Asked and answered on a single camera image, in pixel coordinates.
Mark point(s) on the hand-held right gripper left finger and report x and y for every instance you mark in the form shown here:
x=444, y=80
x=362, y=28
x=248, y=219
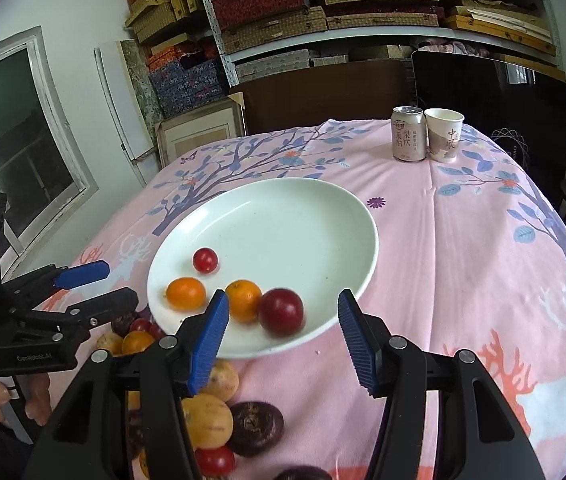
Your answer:
x=210, y=345

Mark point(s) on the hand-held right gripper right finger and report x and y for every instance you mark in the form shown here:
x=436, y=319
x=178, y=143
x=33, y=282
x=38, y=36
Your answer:
x=358, y=345

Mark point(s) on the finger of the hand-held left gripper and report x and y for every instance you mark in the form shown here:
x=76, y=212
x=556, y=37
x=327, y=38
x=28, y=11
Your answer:
x=83, y=274
x=108, y=305

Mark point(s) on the yellow pepino melon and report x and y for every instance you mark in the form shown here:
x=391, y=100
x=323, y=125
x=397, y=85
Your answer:
x=222, y=380
x=208, y=420

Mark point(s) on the dark red plum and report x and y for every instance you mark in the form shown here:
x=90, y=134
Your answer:
x=280, y=311

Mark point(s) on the dark brown water chestnut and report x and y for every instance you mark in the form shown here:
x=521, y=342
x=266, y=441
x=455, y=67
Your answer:
x=295, y=474
x=255, y=427

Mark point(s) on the white plate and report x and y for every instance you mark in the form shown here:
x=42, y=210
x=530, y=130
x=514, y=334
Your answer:
x=273, y=230

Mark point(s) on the dark purple fruit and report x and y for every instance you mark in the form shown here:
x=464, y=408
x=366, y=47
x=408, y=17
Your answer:
x=124, y=323

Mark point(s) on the small yellow fruit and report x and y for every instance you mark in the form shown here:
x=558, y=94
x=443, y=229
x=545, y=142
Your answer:
x=109, y=343

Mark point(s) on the yellow orange tomato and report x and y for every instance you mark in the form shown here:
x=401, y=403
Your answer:
x=137, y=342

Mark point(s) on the orange mandarin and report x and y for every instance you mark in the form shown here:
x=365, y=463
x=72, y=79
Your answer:
x=243, y=300
x=185, y=293

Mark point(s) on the small red cherry tomato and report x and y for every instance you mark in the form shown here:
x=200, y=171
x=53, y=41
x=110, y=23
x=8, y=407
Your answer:
x=205, y=260

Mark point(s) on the white framed window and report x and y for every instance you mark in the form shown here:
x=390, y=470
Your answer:
x=13, y=150

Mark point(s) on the pink printed tablecloth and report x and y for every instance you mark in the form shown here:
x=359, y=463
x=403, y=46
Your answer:
x=463, y=285

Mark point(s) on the white leaning plank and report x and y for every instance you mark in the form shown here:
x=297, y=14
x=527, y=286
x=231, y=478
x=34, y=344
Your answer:
x=118, y=105

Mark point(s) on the grey stone slab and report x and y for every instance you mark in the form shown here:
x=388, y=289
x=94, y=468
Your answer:
x=140, y=80

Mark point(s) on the stack of blue floral boxes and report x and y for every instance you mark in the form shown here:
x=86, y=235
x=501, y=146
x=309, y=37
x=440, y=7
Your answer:
x=188, y=85

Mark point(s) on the beige drink can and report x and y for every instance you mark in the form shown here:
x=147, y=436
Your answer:
x=409, y=134

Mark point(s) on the white paper cup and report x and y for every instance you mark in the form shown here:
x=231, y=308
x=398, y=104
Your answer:
x=443, y=135

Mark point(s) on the stack of yellow boxes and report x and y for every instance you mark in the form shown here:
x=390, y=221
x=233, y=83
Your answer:
x=158, y=10

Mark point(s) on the black glossy panel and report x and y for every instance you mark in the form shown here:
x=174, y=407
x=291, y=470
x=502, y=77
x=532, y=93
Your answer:
x=488, y=100

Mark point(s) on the white metal shelf rack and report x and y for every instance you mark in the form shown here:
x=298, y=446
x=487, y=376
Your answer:
x=213, y=20

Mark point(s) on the pink cloth bundle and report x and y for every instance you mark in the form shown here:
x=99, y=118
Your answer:
x=455, y=48

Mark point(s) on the stack of woven gift boxes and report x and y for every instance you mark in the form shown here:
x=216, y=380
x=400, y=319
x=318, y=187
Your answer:
x=273, y=25

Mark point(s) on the wooden picture frame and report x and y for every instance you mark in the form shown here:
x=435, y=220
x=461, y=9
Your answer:
x=198, y=135

